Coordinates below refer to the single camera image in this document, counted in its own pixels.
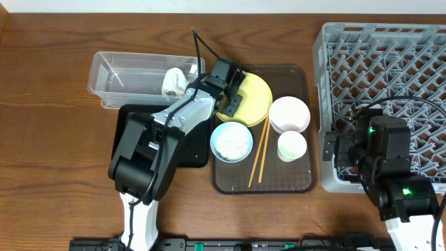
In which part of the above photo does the pink bowl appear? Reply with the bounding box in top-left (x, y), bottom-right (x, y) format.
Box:
top-left (269, 96), bottom-right (311, 134)

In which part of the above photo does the white cup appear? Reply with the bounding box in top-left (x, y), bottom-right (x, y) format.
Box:
top-left (277, 131), bottom-right (307, 162)

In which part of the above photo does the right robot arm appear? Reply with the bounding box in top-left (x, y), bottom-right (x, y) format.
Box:
top-left (322, 106), bottom-right (445, 250)

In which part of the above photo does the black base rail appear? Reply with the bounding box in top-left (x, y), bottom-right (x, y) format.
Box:
top-left (68, 237), bottom-right (394, 251)

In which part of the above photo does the light blue bowl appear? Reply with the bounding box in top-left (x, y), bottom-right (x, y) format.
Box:
top-left (210, 122), bottom-right (253, 163)

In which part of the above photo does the yellow plate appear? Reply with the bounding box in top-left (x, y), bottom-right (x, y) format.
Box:
top-left (216, 73), bottom-right (272, 127)

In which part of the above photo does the brown serving tray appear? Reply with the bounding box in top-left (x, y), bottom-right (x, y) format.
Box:
top-left (210, 64), bottom-right (317, 195)

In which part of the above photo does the wooden chopstick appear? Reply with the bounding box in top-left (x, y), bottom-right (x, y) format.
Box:
top-left (258, 117), bottom-right (270, 183)
top-left (248, 116), bottom-right (269, 188)

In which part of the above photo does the rice food waste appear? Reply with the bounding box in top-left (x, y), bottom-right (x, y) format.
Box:
top-left (215, 123), bottom-right (250, 162)

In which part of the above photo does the black tray bin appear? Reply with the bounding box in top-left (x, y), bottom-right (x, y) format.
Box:
top-left (111, 104), bottom-right (212, 168)

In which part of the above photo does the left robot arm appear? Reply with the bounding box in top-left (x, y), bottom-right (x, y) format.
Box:
top-left (108, 58), bottom-right (248, 250)

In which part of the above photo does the white napkin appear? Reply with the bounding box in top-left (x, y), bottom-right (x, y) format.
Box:
top-left (162, 68), bottom-right (188, 96)

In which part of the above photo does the clear plastic bin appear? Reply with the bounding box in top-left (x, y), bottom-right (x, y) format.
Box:
top-left (87, 52), bottom-right (206, 109)

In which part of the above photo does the grey dishwasher rack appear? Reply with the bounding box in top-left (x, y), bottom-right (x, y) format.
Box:
top-left (312, 22), bottom-right (445, 194)

